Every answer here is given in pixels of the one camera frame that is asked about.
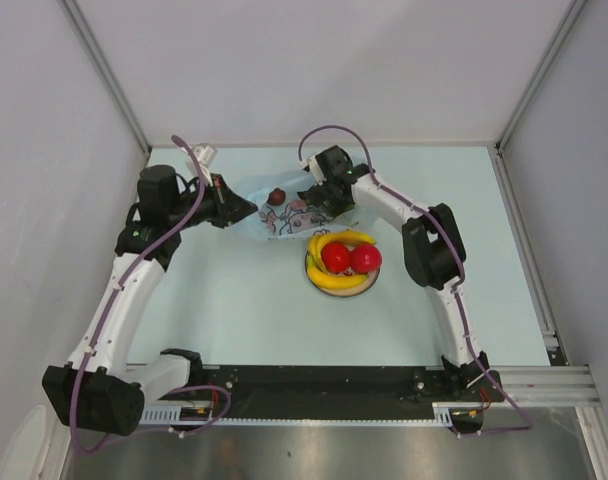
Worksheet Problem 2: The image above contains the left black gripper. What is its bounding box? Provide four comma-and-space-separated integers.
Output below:
167, 174, 257, 231

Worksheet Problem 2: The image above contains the light blue plastic bag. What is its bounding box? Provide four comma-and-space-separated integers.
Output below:
232, 171, 377, 242

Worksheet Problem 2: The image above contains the red fake apple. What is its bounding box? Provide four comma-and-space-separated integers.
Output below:
321, 242, 351, 274

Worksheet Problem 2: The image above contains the red fake pepper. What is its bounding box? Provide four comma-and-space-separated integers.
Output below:
350, 244, 382, 274

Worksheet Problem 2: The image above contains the yellow fake banana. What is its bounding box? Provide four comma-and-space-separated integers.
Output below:
306, 253, 369, 290

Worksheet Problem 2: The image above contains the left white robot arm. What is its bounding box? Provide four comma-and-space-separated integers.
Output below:
42, 165, 258, 436

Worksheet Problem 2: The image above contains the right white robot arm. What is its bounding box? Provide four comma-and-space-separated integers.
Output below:
299, 145, 489, 401

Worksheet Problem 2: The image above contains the dark brown fake fruit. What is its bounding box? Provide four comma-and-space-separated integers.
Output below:
267, 188, 287, 206

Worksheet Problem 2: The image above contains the white plate with red characters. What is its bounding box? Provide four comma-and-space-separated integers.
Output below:
304, 252, 380, 298

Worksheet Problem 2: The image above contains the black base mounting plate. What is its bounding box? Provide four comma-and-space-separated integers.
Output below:
148, 363, 505, 421

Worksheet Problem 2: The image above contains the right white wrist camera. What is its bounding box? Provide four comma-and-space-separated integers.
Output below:
299, 155, 326, 185

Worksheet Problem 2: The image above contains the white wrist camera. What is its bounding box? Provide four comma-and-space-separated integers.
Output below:
299, 155, 326, 185
186, 143, 218, 176

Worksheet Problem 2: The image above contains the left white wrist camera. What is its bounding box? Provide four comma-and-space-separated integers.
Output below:
186, 143, 218, 176

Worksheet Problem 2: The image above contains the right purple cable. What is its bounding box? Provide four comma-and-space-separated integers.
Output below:
297, 124, 533, 439

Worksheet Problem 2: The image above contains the purple cable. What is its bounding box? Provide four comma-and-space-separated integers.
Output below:
68, 133, 232, 454
297, 124, 533, 439

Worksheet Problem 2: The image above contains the white slotted cable duct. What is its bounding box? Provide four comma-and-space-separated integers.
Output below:
139, 400, 453, 428

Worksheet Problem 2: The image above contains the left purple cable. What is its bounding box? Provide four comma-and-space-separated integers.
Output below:
68, 133, 232, 454

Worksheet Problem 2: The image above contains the left aluminium corner post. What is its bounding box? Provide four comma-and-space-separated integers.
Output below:
58, 0, 152, 159

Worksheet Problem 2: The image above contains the aluminium corner post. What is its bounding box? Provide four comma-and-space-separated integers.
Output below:
58, 0, 152, 159
495, 0, 589, 154

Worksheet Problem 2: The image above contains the aluminium frame right rail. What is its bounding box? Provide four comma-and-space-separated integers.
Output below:
489, 146, 568, 366

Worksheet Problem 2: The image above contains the aluminium frame rail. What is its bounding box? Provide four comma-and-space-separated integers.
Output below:
56, 364, 600, 404
489, 146, 568, 366

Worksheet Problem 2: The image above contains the aluminium frame front rail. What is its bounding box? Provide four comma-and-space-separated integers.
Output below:
56, 364, 600, 404

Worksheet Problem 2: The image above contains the right aluminium corner post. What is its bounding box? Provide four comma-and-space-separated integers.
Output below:
495, 0, 589, 154

